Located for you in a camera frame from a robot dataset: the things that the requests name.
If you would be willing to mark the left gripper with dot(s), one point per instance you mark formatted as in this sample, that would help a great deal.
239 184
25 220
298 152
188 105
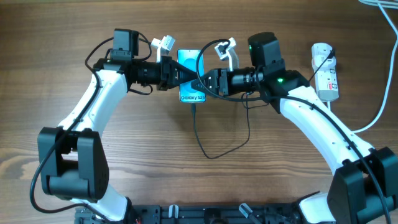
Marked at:
168 68

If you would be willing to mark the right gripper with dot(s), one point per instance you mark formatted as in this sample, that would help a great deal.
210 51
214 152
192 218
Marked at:
216 76

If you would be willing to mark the blue Galaxy smartphone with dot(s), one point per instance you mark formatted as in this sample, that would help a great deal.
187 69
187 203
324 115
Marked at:
188 58

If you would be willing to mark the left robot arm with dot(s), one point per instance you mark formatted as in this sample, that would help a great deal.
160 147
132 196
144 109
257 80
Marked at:
72 162

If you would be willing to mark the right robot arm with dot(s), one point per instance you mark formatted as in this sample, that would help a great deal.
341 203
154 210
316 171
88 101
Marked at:
364 185

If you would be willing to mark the black charger plug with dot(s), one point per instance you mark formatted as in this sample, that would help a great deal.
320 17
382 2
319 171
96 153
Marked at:
331 54

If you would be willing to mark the white power strip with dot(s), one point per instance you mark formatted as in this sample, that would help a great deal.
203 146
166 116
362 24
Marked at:
326 82

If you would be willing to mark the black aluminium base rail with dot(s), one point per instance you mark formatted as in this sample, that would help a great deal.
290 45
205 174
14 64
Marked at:
269 213

